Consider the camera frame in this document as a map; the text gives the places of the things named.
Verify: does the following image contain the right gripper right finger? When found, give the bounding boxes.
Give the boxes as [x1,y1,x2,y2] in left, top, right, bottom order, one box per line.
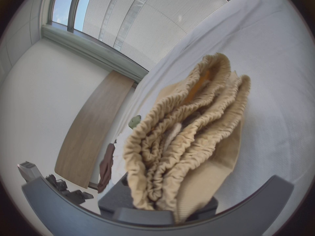
[192,196,218,216]

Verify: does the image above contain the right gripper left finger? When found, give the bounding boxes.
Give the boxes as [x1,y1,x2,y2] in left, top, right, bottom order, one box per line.
[98,172,134,217]

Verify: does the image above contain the tan shorts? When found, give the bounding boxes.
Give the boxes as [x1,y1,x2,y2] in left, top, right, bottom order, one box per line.
[123,53,251,224]

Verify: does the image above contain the brown garment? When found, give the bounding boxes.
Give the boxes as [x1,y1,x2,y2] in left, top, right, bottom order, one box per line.
[98,143,115,194]

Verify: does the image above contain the green garment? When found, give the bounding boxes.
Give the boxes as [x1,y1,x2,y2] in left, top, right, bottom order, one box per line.
[129,115,142,129]

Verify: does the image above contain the window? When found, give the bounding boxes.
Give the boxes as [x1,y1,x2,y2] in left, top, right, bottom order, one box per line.
[50,0,238,71]

